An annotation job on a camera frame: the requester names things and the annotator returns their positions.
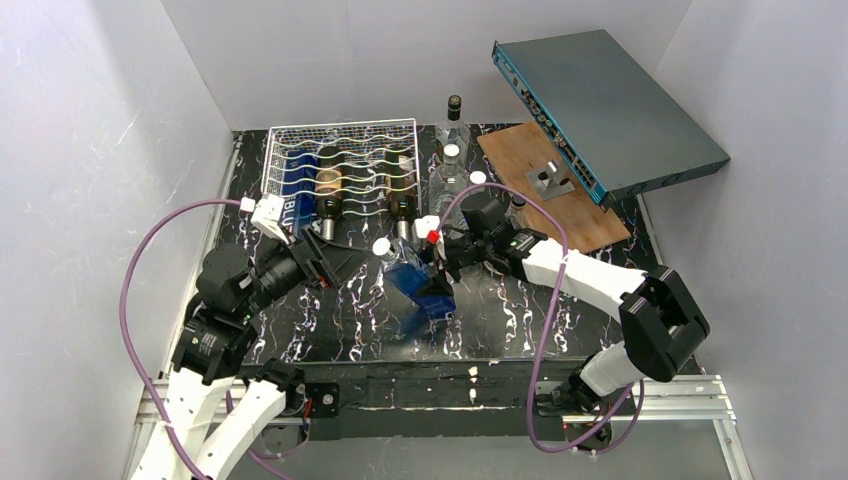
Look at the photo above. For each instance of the metal bracket on board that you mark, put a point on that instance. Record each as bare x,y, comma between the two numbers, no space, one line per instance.
550,181

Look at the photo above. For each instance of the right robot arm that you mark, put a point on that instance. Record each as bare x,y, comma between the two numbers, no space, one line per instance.
661,323

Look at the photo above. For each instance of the dark wine bottle right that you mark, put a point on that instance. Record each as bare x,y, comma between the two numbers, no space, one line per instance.
400,180

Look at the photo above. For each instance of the clear bottle white cap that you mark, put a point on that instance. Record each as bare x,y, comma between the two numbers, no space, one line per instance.
448,179

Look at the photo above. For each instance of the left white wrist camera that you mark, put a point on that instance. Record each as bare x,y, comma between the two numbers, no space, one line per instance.
265,215

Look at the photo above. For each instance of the blue square bottle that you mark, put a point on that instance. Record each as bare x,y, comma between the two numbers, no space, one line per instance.
298,186

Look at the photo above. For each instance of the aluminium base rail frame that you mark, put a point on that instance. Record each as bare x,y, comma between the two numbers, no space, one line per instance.
489,401

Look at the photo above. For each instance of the teal network switch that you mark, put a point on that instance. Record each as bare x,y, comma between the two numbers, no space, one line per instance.
615,128

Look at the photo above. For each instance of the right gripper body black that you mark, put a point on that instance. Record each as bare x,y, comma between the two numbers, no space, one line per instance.
454,257

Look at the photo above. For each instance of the square bottle dark label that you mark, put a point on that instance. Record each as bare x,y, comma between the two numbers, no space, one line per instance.
453,130

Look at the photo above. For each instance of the dark wine bottle silver cap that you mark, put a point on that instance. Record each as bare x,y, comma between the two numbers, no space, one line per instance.
328,203

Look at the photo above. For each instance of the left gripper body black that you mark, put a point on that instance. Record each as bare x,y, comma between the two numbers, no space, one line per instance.
313,256

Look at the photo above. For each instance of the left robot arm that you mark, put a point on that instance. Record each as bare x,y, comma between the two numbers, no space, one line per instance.
217,334

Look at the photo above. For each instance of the wooden board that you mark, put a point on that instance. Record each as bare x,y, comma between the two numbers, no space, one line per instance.
518,150

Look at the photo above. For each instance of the clear blue-tinted bottle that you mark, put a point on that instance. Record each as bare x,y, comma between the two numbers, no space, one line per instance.
403,269

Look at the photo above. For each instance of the clear bottle copper neck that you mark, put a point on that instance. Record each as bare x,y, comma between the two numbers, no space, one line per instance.
515,211

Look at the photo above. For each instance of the large clear round bottle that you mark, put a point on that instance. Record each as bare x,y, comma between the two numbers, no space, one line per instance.
478,180

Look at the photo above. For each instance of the white wire wine rack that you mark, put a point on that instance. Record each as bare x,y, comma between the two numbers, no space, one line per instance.
366,164

